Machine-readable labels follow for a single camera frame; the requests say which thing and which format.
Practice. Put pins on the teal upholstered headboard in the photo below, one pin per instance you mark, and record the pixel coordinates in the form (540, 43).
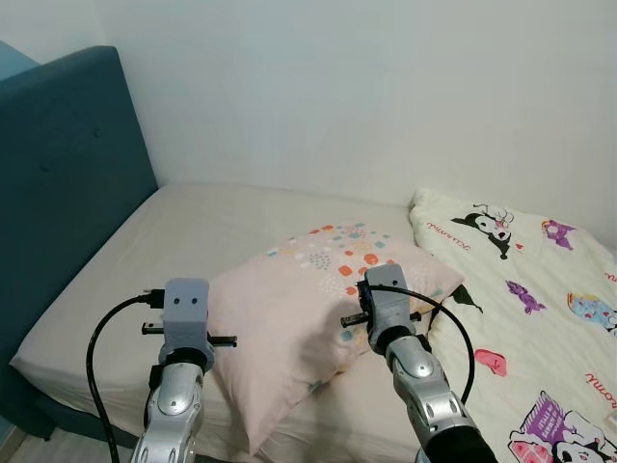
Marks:
(67, 174)

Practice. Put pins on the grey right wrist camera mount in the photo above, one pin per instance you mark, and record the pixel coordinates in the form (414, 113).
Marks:
(390, 304)

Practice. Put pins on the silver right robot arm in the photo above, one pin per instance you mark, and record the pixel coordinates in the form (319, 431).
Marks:
(424, 386)

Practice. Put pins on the beige bed mattress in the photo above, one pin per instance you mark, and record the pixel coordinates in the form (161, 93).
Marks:
(222, 222)

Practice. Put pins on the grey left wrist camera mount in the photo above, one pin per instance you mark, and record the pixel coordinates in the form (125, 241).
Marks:
(186, 313)

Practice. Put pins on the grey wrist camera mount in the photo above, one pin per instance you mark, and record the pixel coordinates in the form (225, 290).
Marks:
(186, 313)
(390, 304)

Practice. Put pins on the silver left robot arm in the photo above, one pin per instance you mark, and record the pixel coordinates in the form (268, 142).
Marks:
(174, 415)

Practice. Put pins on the pink patterned pillow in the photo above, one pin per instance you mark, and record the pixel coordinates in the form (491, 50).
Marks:
(280, 328)

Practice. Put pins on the cream cartoon print blanket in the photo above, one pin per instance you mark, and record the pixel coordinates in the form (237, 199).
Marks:
(549, 328)

